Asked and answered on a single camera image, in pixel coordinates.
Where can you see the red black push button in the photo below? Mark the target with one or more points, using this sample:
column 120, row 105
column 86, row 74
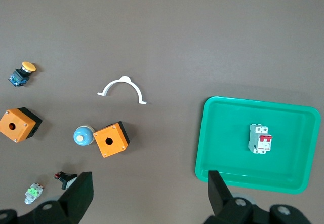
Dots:
column 66, row 179

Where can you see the orange black button box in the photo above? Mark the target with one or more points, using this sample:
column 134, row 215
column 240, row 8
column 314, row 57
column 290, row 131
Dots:
column 19, row 126
column 115, row 146

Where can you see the green plastic tray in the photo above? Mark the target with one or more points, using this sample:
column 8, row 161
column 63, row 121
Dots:
column 227, row 132

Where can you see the blue dome buzzer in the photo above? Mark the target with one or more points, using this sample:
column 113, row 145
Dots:
column 84, row 132

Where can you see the white pipe clamp with bump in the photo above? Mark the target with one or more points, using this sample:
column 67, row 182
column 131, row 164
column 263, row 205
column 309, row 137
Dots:
column 124, row 79

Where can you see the white red circuit breaker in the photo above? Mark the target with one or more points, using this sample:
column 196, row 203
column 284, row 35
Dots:
column 255, row 140

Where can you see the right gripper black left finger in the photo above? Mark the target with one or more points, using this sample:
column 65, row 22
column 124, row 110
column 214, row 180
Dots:
column 73, row 201

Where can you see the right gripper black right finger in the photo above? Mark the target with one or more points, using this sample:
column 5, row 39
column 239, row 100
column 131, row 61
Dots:
column 222, row 203

